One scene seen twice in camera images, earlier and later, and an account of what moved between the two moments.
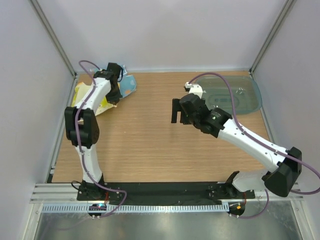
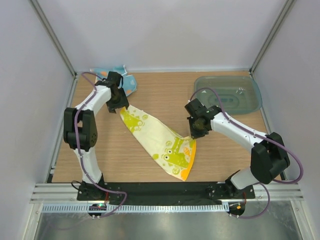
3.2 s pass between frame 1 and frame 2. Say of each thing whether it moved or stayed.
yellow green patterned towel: moved
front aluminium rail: stayed
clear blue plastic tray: stayed
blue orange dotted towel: stayed
